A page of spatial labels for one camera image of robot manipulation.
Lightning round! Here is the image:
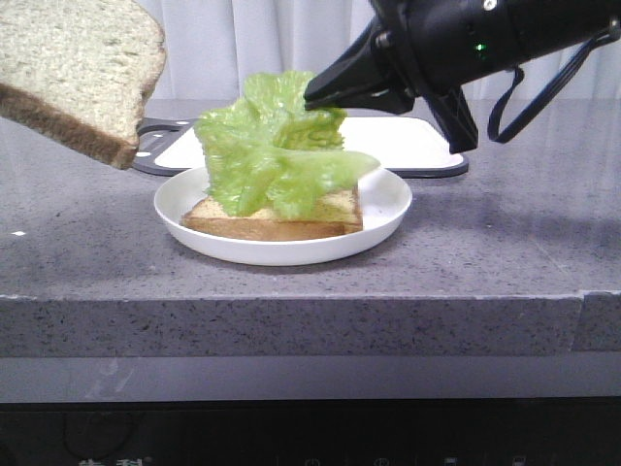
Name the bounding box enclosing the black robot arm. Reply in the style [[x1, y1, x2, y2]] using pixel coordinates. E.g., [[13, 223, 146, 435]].
[[304, 1, 620, 152]]

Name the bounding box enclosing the bread slice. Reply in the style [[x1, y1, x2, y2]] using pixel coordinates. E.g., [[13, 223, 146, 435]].
[[1, 1, 166, 169], [180, 188, 363, 242]]

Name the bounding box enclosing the white round plate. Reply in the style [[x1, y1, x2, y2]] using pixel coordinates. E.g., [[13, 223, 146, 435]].
[[153, 167, 412, 266]]

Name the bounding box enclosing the white cutting board grey rim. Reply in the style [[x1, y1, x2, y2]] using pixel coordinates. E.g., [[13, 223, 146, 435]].
[[133, 116, 469, 179]]

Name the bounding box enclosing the black looped cable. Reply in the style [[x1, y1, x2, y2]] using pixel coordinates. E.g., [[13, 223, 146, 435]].
[[486, 18, 621, 144]]

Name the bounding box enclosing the green lettuce leaf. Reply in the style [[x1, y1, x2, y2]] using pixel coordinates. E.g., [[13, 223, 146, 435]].
[[194, 70, 379, 219]]

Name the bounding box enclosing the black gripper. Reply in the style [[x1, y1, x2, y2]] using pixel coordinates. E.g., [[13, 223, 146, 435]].
[[304, 1, 521, 153]]

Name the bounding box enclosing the black appliance front panel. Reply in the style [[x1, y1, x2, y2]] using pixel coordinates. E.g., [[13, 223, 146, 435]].
[[1, 398, 620, 465]]

